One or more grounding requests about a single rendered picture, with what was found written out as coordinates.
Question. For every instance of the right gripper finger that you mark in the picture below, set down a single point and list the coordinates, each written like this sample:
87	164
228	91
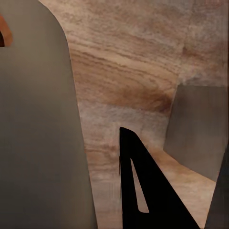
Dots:
166	210

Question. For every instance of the coffee table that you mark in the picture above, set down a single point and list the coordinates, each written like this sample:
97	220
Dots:
198	138

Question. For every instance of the trash can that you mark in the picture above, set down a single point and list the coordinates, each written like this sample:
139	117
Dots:
44	175

